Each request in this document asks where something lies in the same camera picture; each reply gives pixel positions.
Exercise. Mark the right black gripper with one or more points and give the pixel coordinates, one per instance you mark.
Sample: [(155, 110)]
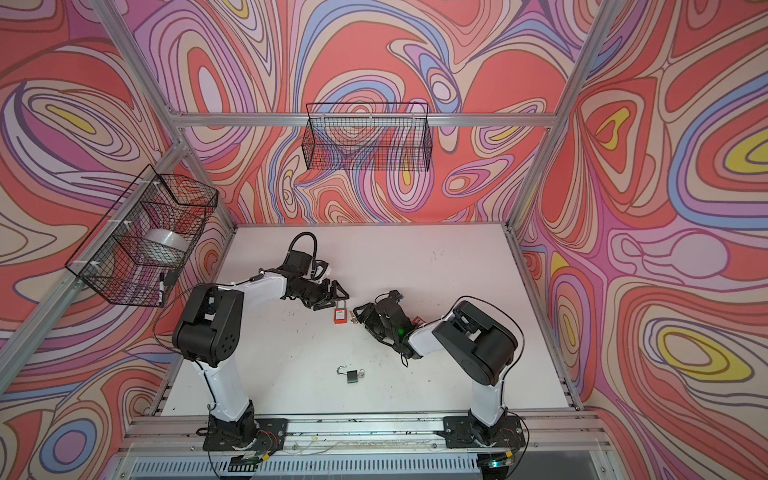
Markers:
[(366, 317)]

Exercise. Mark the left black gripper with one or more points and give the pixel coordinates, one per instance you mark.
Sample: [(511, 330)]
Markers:
[(334, 285)]

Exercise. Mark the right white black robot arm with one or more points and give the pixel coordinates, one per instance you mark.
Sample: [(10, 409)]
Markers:
[(481, 346)]

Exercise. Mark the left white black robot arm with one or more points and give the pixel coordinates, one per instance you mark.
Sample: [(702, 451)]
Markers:
[(209, 328)]

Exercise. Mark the small black padlock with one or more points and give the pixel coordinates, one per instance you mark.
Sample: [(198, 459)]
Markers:
[(352, 375)]

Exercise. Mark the white tape roll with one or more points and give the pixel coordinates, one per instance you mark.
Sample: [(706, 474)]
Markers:
[(163, 241)]

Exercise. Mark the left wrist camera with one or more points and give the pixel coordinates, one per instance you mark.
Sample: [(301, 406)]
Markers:
[(319, 269)]

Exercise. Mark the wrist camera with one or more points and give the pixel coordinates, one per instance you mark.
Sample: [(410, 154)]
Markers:
[(395, 296), (319, 269)]

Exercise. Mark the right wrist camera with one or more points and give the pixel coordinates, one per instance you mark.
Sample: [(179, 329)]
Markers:
[(395, 296)]

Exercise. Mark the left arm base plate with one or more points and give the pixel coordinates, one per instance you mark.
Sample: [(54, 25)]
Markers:
[(260, 435)]

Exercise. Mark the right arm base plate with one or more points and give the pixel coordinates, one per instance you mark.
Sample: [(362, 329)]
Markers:
[(464, 432)]

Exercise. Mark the back black wire basket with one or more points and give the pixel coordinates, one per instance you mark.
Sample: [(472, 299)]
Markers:
[(368, 136)]

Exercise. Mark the black wire basket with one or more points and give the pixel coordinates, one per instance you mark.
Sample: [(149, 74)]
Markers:
[(116, 266), (368, 136)]

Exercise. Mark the left black wire basket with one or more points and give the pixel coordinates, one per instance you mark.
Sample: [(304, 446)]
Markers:
[(116, 266)]

